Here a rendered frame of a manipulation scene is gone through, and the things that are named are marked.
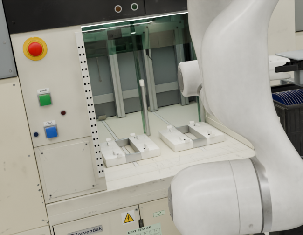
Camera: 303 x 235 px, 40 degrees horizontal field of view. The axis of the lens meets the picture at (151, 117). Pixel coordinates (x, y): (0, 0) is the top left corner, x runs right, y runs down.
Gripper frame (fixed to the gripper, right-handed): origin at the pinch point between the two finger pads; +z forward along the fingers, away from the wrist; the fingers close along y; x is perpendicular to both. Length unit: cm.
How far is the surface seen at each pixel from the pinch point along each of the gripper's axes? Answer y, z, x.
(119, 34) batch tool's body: -81, -38, 8
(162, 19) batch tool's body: -83, -19, 12
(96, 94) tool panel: -119, -52, -23
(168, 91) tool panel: -125, -12, -29
